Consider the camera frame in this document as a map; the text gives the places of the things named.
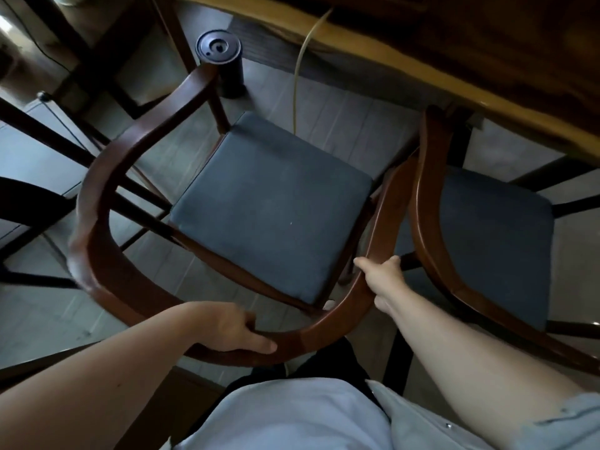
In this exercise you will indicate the person's right hand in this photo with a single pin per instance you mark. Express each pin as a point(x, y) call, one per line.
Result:
point(386, 281)

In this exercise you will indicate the person's left hand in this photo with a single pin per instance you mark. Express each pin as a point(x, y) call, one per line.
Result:
point(225, 328)

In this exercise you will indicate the person's left thumb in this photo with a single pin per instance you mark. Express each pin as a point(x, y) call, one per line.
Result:
point(262, 344)

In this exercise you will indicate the person's right thumb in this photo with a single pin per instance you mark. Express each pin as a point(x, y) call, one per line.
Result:
point(382, 303)

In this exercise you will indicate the wooden armchair dark blue seat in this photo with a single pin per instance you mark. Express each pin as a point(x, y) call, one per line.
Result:
point(272, 196)
point(492, 238)

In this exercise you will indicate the person's right forearm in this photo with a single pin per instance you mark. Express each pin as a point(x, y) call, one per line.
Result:
point(468, 370)

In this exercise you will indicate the person's left forearm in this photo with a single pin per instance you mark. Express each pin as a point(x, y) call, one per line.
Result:
point(93, 388)

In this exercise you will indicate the black trousers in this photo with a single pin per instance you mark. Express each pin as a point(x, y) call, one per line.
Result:
point(337, 365)

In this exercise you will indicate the light blue shirt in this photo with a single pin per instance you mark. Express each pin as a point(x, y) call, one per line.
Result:
point(290, 417)

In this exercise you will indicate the black cylindrical appliance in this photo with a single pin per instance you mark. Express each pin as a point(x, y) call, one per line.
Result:
point(229, 74)

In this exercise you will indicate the wooden table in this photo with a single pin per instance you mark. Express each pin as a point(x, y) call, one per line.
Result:
point(468, 42)

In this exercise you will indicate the black wooden chair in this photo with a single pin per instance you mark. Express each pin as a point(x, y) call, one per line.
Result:
point(28, 196)

